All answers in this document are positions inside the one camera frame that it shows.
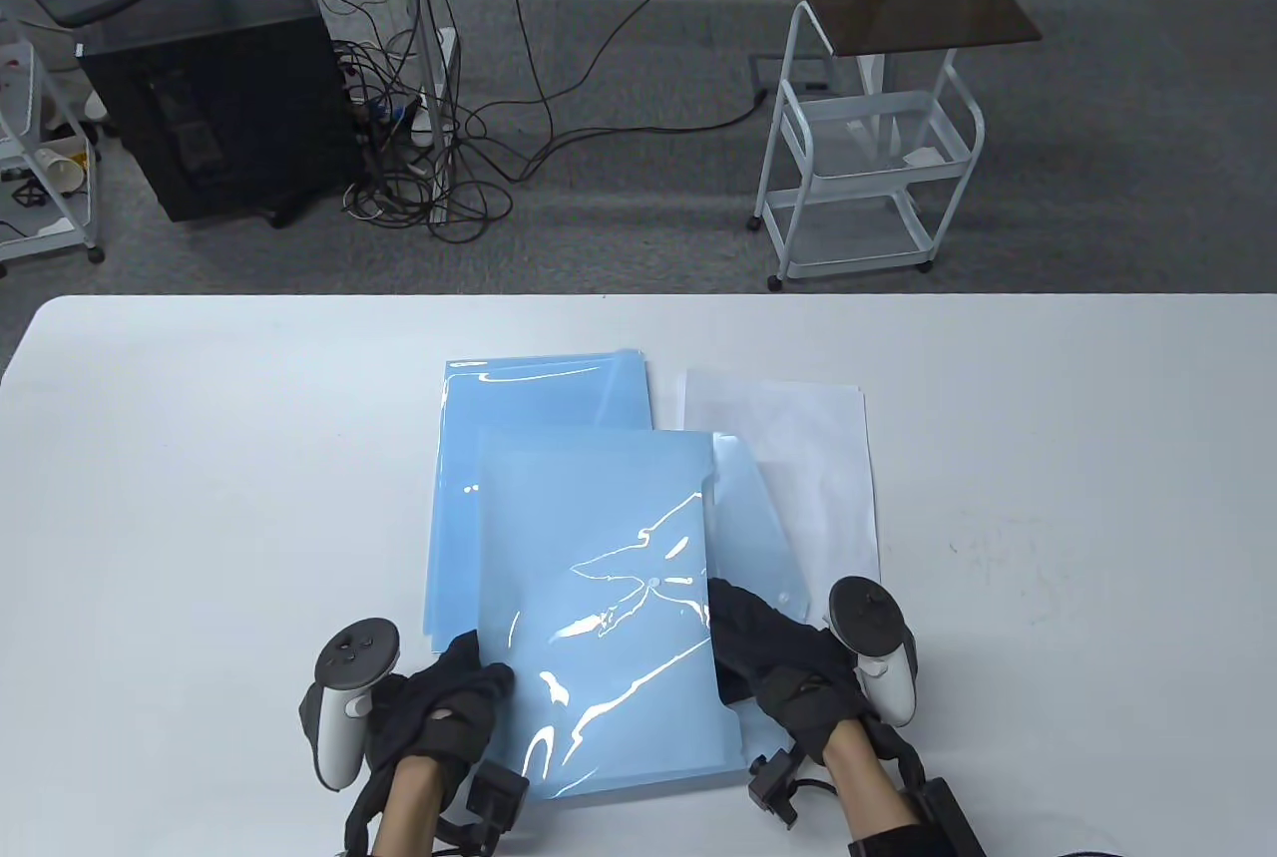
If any person's right hand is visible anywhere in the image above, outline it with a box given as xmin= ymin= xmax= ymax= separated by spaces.
xmin=706 ymin=578 xmax=865 ymax=766

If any person's left hand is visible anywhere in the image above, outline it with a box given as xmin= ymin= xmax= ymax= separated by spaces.
xmin=369 ymin=633 xmax=515 ymax=788

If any person's left forearm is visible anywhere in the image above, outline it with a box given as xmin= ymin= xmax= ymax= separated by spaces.
xmin=369 ymin=757 xmax=445 ymax=857

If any black right forearm pack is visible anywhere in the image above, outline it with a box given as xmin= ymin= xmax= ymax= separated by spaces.
xmin=848 ymin=772 xmax=984 ymax=857

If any person's right forearm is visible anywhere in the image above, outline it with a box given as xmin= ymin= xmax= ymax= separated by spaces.
xmin=823 ymin=717 xmax=924 ymax=843

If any black and white right controller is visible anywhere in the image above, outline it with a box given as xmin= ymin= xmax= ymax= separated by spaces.
xmin=828 ymin=576 xmax=917 ymax=728

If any black and white controller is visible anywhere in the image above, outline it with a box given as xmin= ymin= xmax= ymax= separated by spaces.
xmin=828 ymin=576 xmax=917 ymax=728
xmin=299 ymin=618 xmax=402 ymax=791

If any black and white left controller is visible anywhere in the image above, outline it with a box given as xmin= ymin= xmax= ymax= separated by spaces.
xmin=299 ymin=618 xmax=402 ymax=791

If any small white rolling cart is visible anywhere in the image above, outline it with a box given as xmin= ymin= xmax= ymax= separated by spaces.
xmin=0 ymin=17 xmax=107 ymax=279

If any black computer tower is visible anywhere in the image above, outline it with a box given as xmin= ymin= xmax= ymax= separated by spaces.
xmin=78 ymin=0 xmax=367 ymax=225

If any paper cup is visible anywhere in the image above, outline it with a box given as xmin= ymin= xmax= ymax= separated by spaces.
xmin=35 ymin=146 xmax=88 ymax=196

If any white cart with brown top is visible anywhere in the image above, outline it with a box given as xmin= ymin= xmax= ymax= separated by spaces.
xmin=753 ymin=0 xmax=1046 ymax=291

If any aluminium desk leg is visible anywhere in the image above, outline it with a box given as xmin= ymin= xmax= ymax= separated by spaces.
xmin=377 ymin=0 xmax=460 ymax=224

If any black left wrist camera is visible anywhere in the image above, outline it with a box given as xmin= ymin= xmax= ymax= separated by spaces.
xmin=467 ymin=762 xmax=530 ymax=833

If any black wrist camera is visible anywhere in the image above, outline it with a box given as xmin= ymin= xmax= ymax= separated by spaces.
xmin=746 ymin=752 xmax=799 ymax=828
xmin=467 ymin=762 xmax=530 ymax=833

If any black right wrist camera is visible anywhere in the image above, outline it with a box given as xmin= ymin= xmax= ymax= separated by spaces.
xmin=746 ymin=752 xmax=799 ymax=828

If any long black floor cable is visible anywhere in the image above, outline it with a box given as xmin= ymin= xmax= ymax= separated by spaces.
xmin=464 ymin=0 xmax=779 ymax=185

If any tangle of black cables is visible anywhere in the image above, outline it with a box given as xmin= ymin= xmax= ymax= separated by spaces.
xmin=329 ymin=39 xmax=516 ymax=245

